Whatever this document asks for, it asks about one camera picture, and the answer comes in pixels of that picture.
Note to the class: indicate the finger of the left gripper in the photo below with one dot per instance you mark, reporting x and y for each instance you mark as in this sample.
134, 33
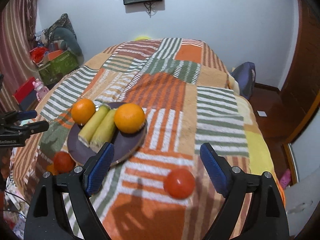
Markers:
22, 116
30, 128

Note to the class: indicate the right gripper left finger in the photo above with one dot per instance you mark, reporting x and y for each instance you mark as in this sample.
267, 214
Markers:
47, 217

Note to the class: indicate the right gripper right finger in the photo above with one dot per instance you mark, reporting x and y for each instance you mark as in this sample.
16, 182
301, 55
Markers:
266, 217

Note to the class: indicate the small mandarin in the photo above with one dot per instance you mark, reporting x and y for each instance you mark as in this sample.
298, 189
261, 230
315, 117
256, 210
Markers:
51, 168

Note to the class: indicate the red tomato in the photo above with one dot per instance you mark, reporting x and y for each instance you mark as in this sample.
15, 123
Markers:
179, 183
63, 162

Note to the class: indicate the yellow corn cob long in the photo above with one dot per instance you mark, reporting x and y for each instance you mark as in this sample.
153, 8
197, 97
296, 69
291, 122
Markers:
86, 133

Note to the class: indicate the large orange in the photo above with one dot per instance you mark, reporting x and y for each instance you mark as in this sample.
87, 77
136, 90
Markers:
82, 111
129, 118

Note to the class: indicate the yellow corn cob short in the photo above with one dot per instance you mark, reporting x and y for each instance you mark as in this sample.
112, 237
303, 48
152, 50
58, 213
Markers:
104, 132

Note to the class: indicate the red box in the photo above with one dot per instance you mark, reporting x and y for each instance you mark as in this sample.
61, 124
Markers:
25, 96

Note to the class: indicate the pink toy figure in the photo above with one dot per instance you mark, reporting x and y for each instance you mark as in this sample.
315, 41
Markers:
41, 89

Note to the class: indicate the green storage box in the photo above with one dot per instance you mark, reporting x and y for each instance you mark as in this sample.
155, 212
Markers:
53, 71

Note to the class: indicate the grey plush shark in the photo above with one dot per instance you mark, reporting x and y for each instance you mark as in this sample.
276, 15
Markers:
69, 38

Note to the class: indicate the purple round plate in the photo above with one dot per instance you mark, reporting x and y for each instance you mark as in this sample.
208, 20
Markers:
124, 144

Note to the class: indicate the striped red curtain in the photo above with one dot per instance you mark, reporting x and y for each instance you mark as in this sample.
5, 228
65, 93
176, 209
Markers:
18, 22

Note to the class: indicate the white paper on floor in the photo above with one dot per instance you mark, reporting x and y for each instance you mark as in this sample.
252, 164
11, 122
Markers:
262, 113

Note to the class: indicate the patterned dark cushion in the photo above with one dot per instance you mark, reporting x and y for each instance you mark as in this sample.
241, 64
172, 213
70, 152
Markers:
62, 22

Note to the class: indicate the wooden door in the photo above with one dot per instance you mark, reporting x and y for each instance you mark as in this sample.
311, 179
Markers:
301, 87

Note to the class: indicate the yellow round object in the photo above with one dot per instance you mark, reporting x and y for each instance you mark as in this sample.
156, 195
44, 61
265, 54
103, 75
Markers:
140, 38

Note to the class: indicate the purple blue backpack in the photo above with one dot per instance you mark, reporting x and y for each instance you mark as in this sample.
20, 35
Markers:
245, 75

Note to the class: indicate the striped patchwork bedspread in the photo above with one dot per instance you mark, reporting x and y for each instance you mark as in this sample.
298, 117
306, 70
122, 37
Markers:
188, 98

